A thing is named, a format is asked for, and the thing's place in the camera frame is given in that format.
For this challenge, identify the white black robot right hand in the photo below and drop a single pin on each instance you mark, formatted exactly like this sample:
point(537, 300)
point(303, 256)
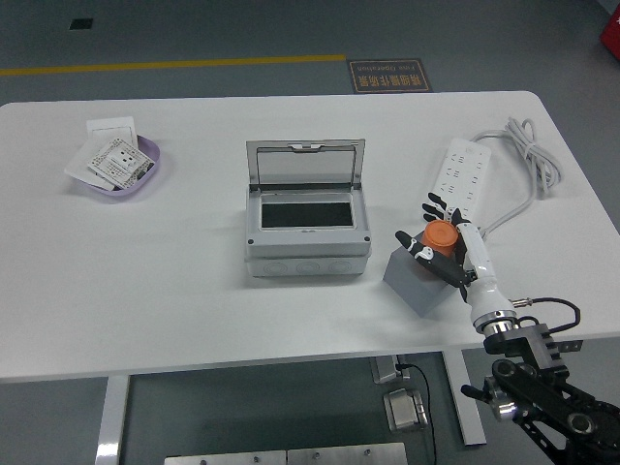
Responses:
point(479, 261)

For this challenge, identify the orange cylinder object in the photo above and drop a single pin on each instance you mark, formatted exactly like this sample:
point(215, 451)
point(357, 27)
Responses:
point(438, 235)

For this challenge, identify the grey junction box with lid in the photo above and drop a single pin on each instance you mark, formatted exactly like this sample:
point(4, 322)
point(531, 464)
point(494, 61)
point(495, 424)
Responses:
point(305, 252)

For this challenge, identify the grey cube holder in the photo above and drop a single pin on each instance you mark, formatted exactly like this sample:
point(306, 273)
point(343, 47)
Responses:
point(416, 290)

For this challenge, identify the grey under-table control box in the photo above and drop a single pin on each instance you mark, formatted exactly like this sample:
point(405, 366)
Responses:
point(385, 370)

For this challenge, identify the silver metal box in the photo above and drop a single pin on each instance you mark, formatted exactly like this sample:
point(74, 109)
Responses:
point(404, 409)

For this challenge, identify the red object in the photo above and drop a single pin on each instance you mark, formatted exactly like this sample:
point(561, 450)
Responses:
point(612, 34)

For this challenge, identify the white power strip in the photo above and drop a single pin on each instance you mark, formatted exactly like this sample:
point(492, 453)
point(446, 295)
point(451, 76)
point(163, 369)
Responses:
point(465, 164)

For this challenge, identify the black table control panel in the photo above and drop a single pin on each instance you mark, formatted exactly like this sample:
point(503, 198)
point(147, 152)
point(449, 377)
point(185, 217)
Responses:
point(574, 345)

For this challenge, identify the white table leg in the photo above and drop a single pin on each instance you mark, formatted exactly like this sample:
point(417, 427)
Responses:
point(112, 421)
point(465, 402)

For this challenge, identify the black orange floor sign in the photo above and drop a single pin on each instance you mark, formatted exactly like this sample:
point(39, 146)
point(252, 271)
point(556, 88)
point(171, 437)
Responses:
point(387, 77)

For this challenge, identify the grey metal plate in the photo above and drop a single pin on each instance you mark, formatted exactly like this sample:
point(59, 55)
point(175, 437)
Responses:
point(346, 455)
point(223, 459)

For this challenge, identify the purple plastic tray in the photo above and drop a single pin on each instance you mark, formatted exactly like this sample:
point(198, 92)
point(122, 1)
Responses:
point(152, 152)

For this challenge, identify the yellow floor tape line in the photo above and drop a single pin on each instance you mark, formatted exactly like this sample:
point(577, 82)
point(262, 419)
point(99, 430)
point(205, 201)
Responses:
point(169, 64)

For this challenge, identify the white socket panel printed wrap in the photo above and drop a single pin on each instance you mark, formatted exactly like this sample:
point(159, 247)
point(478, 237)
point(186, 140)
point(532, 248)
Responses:
point(121, 162)

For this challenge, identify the plain white flat panel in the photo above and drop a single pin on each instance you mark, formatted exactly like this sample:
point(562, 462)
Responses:
point(77, 164)

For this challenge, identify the dark square floor hatch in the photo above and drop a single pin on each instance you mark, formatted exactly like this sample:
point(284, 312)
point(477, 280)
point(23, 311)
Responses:
point(81, 23)

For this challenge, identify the white wall switch plate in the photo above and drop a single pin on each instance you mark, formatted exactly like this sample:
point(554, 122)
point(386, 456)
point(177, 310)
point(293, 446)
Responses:
point(111, 128)

